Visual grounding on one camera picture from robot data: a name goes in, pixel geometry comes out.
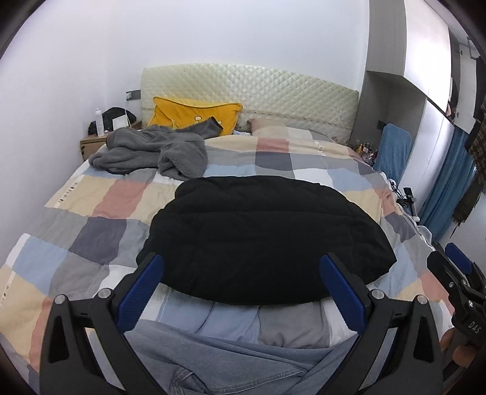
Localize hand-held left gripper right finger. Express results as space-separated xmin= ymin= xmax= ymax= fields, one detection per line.
xmin=319 ymin=252 xmax=445 ymax=395

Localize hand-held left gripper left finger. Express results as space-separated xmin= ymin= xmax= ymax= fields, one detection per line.
xmin=40 ymin=252 xmax=166 ymax=395

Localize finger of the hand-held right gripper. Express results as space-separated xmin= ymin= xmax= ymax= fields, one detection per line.
xmin=444 ymin=242 xmax=475 ymax=272
xmin=426 ymin=251 xmax=466 ymax=301

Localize black puffer jacket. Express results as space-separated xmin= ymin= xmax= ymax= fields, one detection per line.
xmin=136 ymin=175 xmax=397 ymax=306

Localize person's right hand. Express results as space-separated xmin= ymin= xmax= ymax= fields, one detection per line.
xmin=440 ymin=327 xmax=477 ymax=371

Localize dark plaid hanging garment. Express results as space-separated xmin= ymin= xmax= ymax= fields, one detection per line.
xmin=453 ymin=114 xmax=486 ymax=228

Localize blue curtain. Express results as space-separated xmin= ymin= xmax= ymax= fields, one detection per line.
xmin=419 ymin=129 xmax=479 ymax=244

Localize black clip stand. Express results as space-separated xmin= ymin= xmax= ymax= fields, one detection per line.
xmin=402 ymin=187 xmax=419 ymax=220

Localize pastel checkered blanket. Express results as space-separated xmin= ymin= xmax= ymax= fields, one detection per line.
xmin=0 ymin=131 xmax=456 ymax=380

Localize person's blue jeans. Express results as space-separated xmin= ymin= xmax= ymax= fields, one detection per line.
xmin=125 ymin=323 xmax=365 ymax=395

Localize blue towel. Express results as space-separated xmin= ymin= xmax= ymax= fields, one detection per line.
xmin=373 ymin=123 xmax=414 ymax=187

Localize group of small bottles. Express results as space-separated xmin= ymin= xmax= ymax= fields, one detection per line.
xmin=355 ymin=141 xmax=380 ymax=160

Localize grey fleece garment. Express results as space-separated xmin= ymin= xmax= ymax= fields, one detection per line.
xmin=88 ymin=118 xmax=223 ymax=180

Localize wooden nightstand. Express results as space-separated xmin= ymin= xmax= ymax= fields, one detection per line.
xmin=80 ymin=121 xmax=143 ymax=163

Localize black bag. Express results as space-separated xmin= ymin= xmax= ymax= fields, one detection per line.
xmin=88 ymin=107 xmax=137 ymax=134

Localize pink pillow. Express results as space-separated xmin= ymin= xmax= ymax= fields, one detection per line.
xmin=248 ymin=118 xmax=293 ymax=136

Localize yellow pillow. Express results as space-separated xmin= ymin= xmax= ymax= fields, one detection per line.
xmin=147 ymin=97 xmax=244 ymax=137

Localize cream quilted headboard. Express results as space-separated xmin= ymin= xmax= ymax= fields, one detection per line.
xmin=140 ymin=64 xmax=359 ymax=144

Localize grey wall cabinet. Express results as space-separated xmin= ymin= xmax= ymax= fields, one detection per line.
xmin=359 ymin=0 xmax=462 ymax=244

